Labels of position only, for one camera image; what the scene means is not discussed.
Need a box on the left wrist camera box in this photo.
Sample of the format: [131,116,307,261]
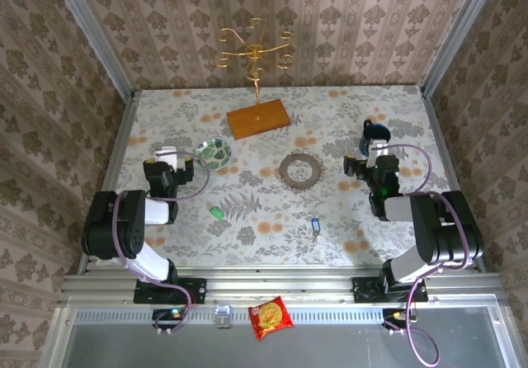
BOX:
[154,146,179,172]

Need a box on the blue mug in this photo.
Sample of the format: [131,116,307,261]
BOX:
[357,118,392,158]

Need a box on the gold wire stand wooden base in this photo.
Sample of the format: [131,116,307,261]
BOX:
[217,17,297,141]

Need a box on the aluminium frame post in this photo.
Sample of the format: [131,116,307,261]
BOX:
[420,0,502,97]
[47,0,137,97]

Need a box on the grey metal shelf panel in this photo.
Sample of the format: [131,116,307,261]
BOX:
[61,324,515,368]

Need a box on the slotted grey cable duct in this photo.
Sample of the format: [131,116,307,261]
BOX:
[73,307,502,326]

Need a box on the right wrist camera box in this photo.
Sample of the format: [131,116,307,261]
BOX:
[368,139,391,163]

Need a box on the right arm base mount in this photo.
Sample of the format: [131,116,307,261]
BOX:
[352,276,429,304]

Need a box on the aluminium mounting rail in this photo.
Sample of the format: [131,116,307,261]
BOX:
[61,271,507,304]

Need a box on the green leaf pattern bowl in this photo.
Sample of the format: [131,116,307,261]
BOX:
[194,137,233,171]

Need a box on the floral tablecloth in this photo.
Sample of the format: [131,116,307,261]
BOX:
[94,86,475,268]

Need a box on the aluminium table side rail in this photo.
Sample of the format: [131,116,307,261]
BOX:
[420,87,488,273]
[76,91,142,275]

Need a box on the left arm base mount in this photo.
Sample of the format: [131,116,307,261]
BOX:
[133,277,207,305]

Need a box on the red snack packet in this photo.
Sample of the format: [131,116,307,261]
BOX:
[247,295,295,342]

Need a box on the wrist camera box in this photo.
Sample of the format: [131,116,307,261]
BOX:
[154,146,179,172]
[368,139,391,163]

